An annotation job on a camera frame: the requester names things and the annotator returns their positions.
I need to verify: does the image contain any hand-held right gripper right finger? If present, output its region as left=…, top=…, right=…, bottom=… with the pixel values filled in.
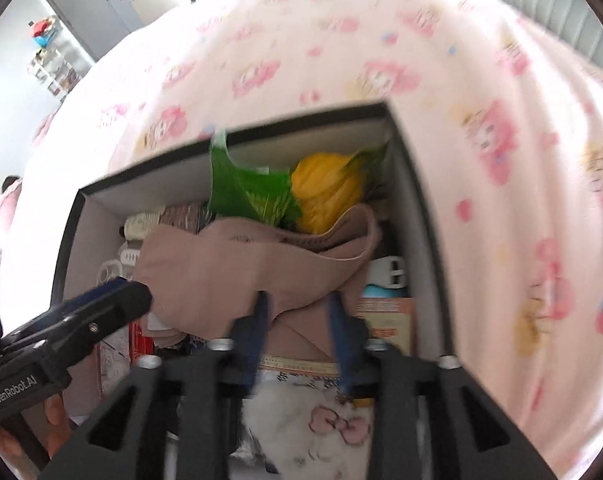
left=329, top=292, right=557, bottom=480

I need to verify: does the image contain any yellow measuring tape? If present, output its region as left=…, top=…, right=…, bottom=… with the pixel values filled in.
left=258, top=354, right=343, bottom=377

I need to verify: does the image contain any white plush toy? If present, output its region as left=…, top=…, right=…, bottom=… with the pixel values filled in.
left=239, top=372, right=378, bottom=477

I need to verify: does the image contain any light blue object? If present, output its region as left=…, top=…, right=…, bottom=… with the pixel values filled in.
left=363, top=283, right=411, bottom=302

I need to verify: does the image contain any person's left hand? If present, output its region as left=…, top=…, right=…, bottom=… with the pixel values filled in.
left=0, top=394, right=77, bottom=472

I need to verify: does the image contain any white shelf with colourful things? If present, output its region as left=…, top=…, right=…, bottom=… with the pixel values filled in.
left=28, top=16, right=93, bottom=104

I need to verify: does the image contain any yellow crinkled wrapper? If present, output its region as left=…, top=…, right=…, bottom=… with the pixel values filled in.
left=288, top=151, right=368, bottom=237

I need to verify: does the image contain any green snack bag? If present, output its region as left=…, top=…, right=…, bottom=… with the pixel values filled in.
left=208, top=130, right=389, bottom=227

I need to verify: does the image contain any beige cloth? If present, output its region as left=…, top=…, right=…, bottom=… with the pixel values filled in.
left=130, top=204, right=383, bottom=358

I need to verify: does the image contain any black storage box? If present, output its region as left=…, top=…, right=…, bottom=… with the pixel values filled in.
left=50, top=101, right=455, bottom=480

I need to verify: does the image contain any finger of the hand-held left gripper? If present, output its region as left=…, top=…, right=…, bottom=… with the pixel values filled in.
left=12, top=280, right=137, bottom=333
left=2, top=284, right=153, bottom=367

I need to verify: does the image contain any orange printed card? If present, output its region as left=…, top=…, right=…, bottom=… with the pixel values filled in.
left=355, top=296, right=418, bottom=357

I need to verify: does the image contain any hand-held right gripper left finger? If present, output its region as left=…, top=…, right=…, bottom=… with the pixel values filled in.
left=46, top=291, right=270, bottom=480

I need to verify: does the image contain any clear plastic ring holder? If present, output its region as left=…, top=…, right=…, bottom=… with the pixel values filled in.
left=96, top=256, right=132, bottom=287

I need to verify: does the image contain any pink soft object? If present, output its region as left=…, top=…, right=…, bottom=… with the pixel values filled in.
left=0, top=176, right=26, bottom=247

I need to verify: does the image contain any pink printed blanket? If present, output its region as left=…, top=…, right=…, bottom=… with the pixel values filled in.
left=12, top=0, right=603, bottom=480

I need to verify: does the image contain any grey door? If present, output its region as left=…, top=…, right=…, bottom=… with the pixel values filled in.
left=38, top=0, right=148, bottom=62

